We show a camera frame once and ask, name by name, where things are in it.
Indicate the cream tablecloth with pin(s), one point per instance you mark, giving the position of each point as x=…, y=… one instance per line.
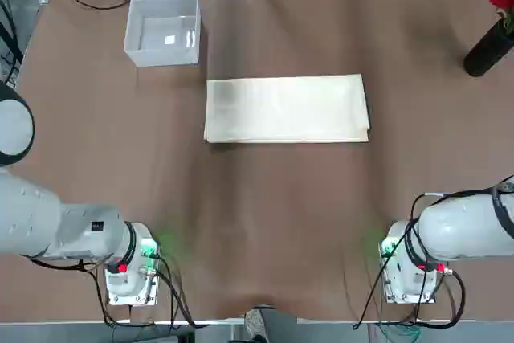
x=285, y=110

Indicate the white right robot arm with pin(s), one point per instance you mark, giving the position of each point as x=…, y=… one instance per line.
x=454, y=230

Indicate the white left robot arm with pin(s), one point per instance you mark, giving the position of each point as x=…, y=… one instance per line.
x=80, y=230

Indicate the clear plastic box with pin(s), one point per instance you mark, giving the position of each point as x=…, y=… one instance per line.
x=160, y=54

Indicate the person's shoe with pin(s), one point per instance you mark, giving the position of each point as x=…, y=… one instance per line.
x=256, y=325

